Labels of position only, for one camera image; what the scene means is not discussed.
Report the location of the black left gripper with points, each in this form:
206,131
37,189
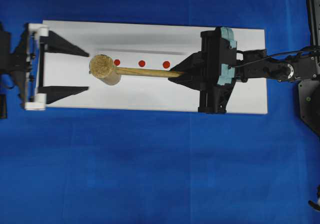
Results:
22,65

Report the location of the large white foam board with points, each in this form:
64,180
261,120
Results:
130,44

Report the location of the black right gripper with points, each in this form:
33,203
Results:
217,59

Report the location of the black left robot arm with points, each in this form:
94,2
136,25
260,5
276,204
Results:
38,62

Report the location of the wooden mallet hammer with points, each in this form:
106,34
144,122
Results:
103,68

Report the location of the blue table cloth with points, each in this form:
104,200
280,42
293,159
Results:
113,166

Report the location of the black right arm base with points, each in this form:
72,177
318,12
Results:
308,87

